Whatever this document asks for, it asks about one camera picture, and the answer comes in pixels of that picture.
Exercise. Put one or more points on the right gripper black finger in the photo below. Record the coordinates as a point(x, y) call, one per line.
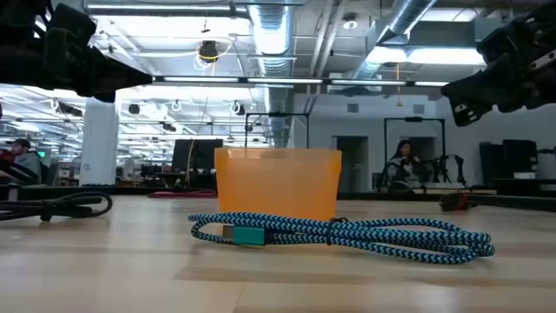
point(469, 91)
point(471, 112)

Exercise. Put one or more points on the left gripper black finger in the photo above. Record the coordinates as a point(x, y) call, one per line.
point(130, 76)
point(102, 93)

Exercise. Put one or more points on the blue pen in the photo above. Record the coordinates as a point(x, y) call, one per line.
point(249, 236)

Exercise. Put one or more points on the black background robot arm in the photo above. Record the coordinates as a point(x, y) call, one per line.
point(452, 167)

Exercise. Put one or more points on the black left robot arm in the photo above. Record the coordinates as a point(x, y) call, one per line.
point(17, 56)

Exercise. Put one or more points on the white pillar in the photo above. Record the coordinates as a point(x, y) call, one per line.
point(99, 143)

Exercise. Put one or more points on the black equipment cabinet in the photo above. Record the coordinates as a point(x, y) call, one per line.
point(512, 156)

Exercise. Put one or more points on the person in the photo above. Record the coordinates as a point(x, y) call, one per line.
point(26, 163)
point(401, 167)

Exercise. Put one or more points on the black computer monitor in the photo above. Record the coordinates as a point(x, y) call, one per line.
point(197, 154)

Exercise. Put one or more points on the long ceiling light bar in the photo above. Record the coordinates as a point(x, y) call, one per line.
point(282, 80)

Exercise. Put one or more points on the orange translucent plastic bin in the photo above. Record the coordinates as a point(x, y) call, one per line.
point(278, 182)

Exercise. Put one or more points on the black metal stand frame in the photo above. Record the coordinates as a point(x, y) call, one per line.
point(415, 119)
point(278, 115)

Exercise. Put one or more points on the black aluminium table frame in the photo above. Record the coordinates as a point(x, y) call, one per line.
point(108, 190)

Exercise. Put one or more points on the silver ceiling air duct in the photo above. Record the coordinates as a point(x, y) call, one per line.
point(273, 39)
point(391, 30)

